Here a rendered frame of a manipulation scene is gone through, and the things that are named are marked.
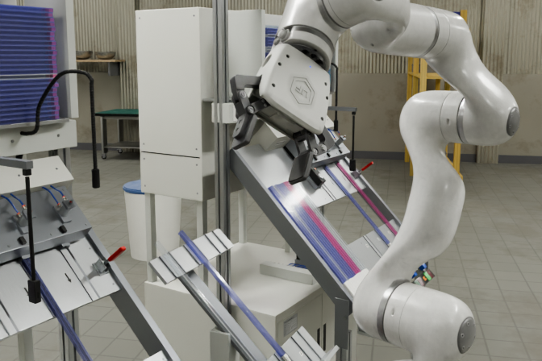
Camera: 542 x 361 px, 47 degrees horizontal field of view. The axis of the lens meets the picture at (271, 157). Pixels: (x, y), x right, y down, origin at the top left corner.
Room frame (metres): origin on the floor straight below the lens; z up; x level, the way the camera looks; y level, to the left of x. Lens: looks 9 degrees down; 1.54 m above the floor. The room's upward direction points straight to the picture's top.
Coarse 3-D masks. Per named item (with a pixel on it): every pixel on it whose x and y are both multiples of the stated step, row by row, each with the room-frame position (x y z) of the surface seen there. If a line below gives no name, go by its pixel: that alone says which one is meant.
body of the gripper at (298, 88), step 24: (288, 48) 0.83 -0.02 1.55; (264, 72) 0.81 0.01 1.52; (288, 72) 0.81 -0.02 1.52; (312, 72) 0.83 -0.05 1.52; (264, 96) 0.77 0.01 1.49; (288, 96) 0.79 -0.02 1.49; (312, 96) 0.82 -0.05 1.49; (264, 120) 0.81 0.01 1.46; (288, 120) 0.80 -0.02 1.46; (312, 120) 0.80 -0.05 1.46
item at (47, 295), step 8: (24, 264) 1.36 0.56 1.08; (40, 280) 1.34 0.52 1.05; (40, 288) 1.33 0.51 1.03; (48, 296) 1.33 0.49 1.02; (48, 304) 1.32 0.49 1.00; (56, 304) 1.32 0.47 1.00; (56, 312) 1.31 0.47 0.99; (64, 320) 1.30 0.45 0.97; (64, 328) 1.29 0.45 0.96; (72, 328) 1.30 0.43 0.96; (72, 336) 1.28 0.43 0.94; (80, 344) 1.28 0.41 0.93; (80, 352) 1.27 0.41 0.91; (88, 360) 1.26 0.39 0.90
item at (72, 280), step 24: (0, 264) 1.33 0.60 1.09; (48, 264) 1.40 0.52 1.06; (72, 264) 1.44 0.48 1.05; (0, 288) 1.28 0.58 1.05; (24, 288) 1.32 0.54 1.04; (48, 288) 1.35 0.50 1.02; (72, 288) 1.39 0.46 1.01; (96, 288) 1.43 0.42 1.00; (120, 288) 1.47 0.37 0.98; (0, 312) 1.24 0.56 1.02; (24, 312) 1.27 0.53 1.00; (48, 312) 1.31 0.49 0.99; (0, 336) 1.20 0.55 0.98
